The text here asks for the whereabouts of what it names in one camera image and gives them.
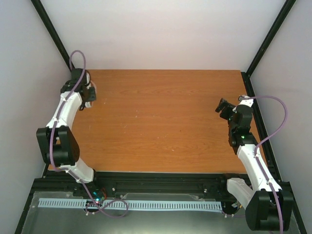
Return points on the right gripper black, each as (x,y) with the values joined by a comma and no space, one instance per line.
(224,103)

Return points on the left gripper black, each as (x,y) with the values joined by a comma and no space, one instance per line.
(93,95)

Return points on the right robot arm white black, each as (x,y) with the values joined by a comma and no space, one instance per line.
(267,206)

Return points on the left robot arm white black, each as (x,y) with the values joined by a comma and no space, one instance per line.
(57,143)

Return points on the small circuit board with led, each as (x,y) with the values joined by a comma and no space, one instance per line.
(100,197)

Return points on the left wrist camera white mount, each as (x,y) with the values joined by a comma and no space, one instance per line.
(90,83)

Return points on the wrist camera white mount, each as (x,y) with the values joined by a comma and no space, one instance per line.
(90,83)
(245,100)

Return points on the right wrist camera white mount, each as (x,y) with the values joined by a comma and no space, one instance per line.
(245,100)

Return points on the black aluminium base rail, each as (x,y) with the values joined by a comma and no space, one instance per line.
(114,184)

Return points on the left black frame post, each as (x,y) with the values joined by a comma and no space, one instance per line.
(37,4)

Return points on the black frame post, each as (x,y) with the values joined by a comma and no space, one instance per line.
(37,4)
(280,18)

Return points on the light blue slotted cable duct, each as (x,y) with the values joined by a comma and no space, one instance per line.
(132,205)

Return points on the right black frame post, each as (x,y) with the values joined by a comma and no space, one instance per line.
(280,18)

